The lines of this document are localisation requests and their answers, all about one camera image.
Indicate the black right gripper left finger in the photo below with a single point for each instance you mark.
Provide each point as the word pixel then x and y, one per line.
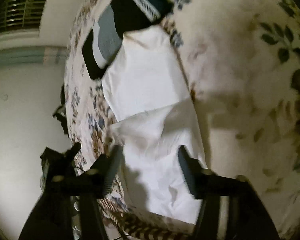
pixel 103 171

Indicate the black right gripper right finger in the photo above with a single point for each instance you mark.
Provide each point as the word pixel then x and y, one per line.
pixel 194 175

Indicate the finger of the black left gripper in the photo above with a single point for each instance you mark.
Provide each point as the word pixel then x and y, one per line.
pixel 71 153

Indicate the white cloth garment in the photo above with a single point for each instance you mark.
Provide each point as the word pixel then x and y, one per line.
pixel 147 92

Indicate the black grey white folded garment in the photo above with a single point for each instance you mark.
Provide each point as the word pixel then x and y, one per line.
pixel 101 45

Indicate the floral fleece blanket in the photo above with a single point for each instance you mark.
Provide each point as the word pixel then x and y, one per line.
pixel 241 63

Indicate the window vent grille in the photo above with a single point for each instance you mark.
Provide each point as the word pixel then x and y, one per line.
pixel 21 15

